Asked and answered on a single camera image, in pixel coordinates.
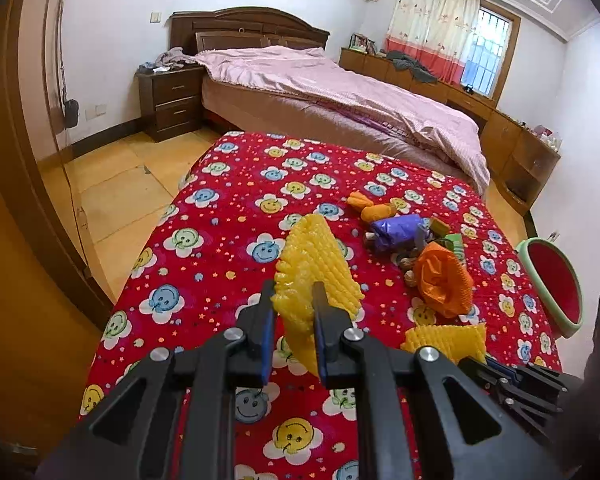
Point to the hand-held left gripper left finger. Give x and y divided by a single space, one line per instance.
265 345

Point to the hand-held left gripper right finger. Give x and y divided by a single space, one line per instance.
321 345

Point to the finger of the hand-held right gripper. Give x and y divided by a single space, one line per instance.
540 377
520 402

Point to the red bin with green rim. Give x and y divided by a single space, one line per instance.
570 305

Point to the yellow foam fruit net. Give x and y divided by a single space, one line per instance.
315 260
445 340

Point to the purple plastic wrapper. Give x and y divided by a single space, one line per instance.
397 230

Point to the green snack packet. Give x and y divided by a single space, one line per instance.
455 246

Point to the red smiley flower blanket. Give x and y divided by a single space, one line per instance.
220 240

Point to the brown nut shells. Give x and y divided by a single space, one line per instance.
408 271

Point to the light wooden cabinet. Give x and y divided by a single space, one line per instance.
505 135

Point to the dark wooden nightstand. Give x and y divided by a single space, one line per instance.
175 105

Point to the pink bed with quilt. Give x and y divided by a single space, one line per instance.
330 80

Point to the wooden door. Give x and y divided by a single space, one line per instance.
10 260

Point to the dark green clothes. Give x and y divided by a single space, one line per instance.
405 62

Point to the small black desk item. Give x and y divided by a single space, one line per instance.
469 89

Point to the crumpled grey clothes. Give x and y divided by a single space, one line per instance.
172 57

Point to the black hanging pouch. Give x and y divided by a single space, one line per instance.
71 112

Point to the small photo frames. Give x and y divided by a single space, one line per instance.
361 44

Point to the dark wooden bed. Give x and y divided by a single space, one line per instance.
245 22

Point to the barred window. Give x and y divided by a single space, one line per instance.
485 55

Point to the white and red curtain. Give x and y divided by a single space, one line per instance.
420 25

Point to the white wall socket with plug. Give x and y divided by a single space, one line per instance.
554 235

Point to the white wall switch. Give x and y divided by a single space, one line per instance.
155 16

